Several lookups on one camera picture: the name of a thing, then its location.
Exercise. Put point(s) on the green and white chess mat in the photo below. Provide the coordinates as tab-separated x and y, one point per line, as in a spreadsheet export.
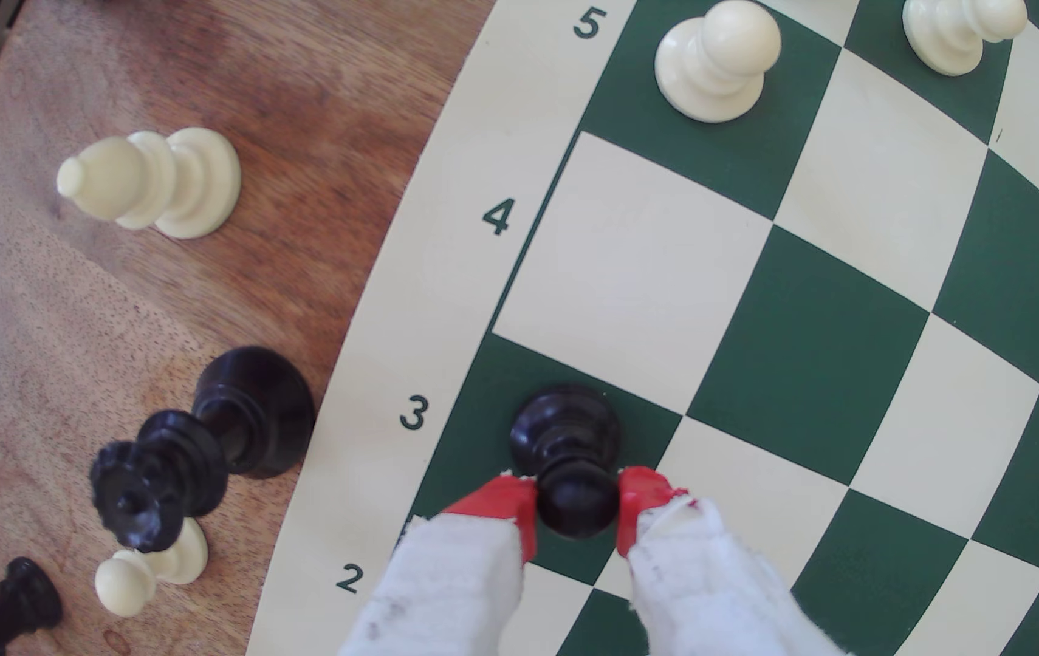
811	355

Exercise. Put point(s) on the black queen chess piece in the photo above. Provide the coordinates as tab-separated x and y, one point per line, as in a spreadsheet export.
210	437

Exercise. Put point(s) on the white pawn chess piece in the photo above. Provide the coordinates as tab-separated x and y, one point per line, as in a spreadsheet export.
957	32
720	59
138	576

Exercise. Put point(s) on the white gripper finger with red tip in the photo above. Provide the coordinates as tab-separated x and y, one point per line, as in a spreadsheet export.
456	583
702	583

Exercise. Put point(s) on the white bishop off board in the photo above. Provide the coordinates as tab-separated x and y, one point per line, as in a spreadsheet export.
150	182

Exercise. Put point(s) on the black pawn chess piece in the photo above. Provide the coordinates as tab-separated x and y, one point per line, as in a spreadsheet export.
565	455
16	606

